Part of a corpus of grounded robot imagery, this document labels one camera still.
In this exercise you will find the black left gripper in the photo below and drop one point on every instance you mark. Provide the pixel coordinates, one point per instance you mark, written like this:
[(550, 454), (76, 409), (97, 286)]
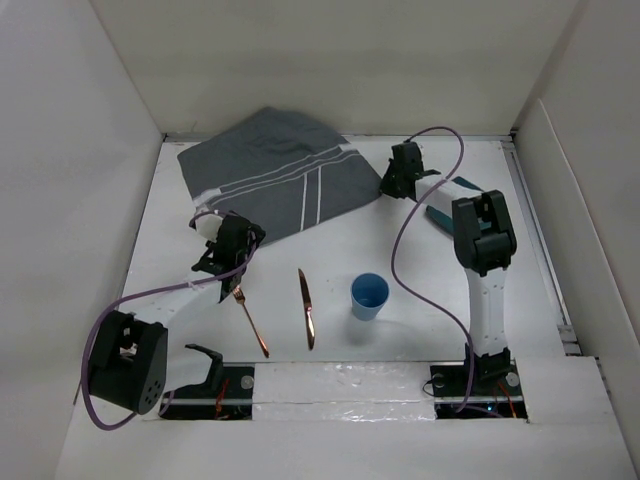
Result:
[(258, 235)]

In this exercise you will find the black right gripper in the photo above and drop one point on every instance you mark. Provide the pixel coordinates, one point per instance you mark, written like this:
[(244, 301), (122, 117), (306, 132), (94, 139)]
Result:
[(386, 184)]

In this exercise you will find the teal square plate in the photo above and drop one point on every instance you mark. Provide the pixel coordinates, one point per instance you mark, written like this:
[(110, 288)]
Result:
[(439, 203)]

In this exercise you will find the grey striped placemat cloth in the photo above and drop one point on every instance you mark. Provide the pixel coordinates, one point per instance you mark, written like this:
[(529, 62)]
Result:
[(282, 170)]

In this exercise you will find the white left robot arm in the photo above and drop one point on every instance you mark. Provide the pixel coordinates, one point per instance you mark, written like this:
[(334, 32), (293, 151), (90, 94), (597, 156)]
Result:
[(133, 356)]

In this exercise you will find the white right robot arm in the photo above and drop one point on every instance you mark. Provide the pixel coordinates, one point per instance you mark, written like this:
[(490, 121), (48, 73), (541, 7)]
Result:
[(484, 240)]

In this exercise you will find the copper fork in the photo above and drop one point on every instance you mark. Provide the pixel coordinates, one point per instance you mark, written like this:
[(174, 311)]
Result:
[(240, 299)]

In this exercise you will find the copper knife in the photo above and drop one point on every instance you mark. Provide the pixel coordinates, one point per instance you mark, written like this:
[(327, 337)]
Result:
[(307, 305)]

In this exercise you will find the blue plastic cup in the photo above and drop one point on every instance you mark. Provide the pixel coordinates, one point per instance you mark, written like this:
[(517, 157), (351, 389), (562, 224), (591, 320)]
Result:
[(369, 293)]

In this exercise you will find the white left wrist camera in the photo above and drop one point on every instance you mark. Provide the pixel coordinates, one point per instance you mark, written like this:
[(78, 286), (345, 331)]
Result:
[(207, 224)]

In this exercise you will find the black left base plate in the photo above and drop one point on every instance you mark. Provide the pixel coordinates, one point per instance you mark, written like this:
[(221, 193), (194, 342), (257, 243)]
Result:
[(228, 397)]

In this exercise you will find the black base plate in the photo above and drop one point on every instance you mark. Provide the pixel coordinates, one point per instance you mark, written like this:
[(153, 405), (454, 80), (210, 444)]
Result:
[(228, 397), (497, 398)]

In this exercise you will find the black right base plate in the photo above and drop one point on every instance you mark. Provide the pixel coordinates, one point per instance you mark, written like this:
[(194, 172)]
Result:
[(497, 398)]

